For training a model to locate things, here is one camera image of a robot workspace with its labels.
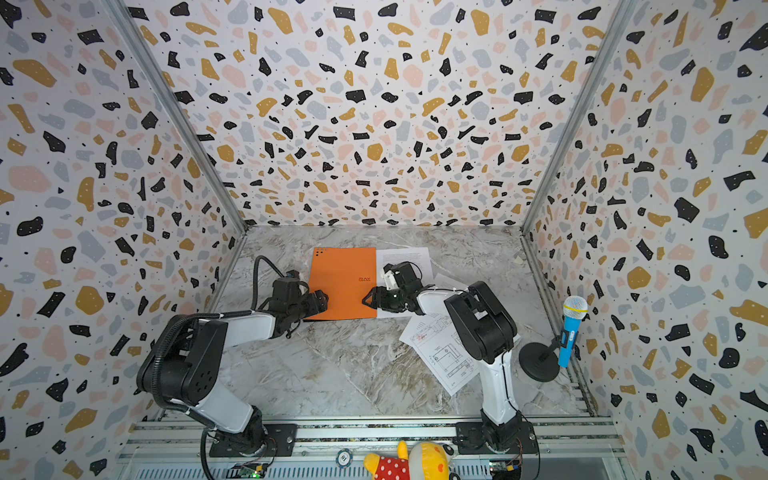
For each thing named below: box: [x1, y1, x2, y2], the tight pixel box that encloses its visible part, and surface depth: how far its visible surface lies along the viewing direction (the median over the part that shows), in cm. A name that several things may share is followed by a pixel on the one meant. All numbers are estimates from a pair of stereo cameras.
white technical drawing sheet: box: [399, 310, 483, 397], surface depth 91 cm
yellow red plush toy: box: [364, 441, 450, 480], surface depth 67 cm
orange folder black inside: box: [306, 247, 377, 321], surface depth 112 cm
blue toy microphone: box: [558, 295, 589, 368], surface depth 71 cm
